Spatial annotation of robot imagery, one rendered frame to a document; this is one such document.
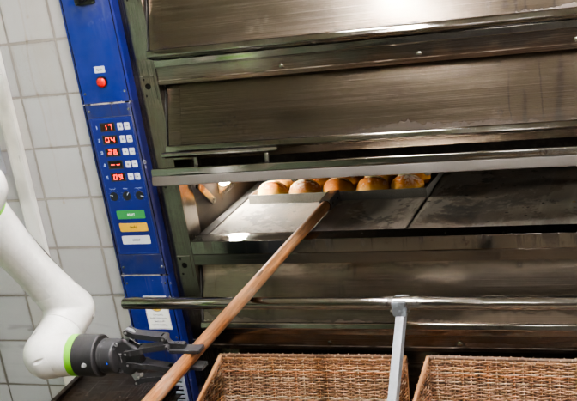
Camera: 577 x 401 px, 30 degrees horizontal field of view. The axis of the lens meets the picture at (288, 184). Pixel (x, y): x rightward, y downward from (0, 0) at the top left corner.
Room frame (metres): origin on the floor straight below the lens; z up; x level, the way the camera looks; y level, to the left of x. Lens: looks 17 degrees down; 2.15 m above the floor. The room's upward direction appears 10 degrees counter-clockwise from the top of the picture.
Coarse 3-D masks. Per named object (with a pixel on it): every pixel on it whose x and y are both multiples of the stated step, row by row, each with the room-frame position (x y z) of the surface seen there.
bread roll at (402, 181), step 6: (402, 174) 2.96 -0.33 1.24; (408, 174) 2.95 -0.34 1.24; (414, 174) 2.95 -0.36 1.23; (396, 180) 2.95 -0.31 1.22; (402, 180) 2.93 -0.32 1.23; (408, 180) 2.93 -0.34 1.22; (414, 180) 2.92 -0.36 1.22; (420, 180) 2.93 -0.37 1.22; (396, 186) 2.94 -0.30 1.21; (402, 186) 2.93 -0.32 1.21; (408, 186) 2.92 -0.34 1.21; (414, 186) 2.92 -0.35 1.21; (420, 186) 2.92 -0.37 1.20
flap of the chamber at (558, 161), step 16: (480, 160) 2.37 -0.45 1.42; (496, 160) 2.36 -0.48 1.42; (512, 160) 2.34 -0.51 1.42; (528, 160) 2.33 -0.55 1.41; (544, 160) 2.31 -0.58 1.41; (560, 160) 2.30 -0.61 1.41; (576, 160) 2.29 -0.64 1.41; (160, 176) 2.70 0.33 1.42; (176, 176) 2.68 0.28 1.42; (192, 176) 2.66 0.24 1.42; (208, 176) 2.65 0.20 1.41; (224, 176) 2.63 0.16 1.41; (240, 176) 2.61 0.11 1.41; (256, 176) 2.59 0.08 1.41; (272, 176) 2.57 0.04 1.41; (288, 176) 2.56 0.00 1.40; (304, 176) 2.54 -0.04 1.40; (320, 176) 2.52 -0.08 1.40; (336, 176) 2.51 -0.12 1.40; (352, 176) 2.49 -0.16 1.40
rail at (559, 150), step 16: (320, 160) 2.53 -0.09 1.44; (336, 160) 2.51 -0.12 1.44; (352, 160) 2.50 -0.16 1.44; (368, 160) 2.48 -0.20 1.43; (384, 160) 2.46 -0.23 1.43; (400, 160) 2.45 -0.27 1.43; (416, 160) 2.43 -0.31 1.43; (432, 160) 2.42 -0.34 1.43; (448, 160) 2.40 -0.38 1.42; (464, 160) 2.39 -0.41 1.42
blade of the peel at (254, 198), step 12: (432, 180) 2.96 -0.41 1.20; (252, 192) 3.13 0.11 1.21; (288, 192) 3.14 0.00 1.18; (312, 192) 3.02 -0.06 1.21; (324, 192) 3.00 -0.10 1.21; (348, 192) 2.98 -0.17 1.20; (360, 192) 2.96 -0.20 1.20; (372, 192) 2.95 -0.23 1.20; (384, 192) 2.93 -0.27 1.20; (396, 192) 2.92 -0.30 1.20; (408, 192) 2.91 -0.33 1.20; (420, 192) 2.89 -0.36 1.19
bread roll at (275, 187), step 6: (270, 180) 3.12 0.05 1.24; (276, 180) 3.11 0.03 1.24; (264, 186) 3.10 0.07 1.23; (270, 186) 3.09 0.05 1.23; (276, 186) 3.08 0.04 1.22; (282, 186) 3.09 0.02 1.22; (258, 192) 3.11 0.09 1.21; (264, 192) 3.09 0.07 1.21; (270, 192) 3.08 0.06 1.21; (276, 192) 3.08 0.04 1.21; (282, 192) 3.08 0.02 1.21
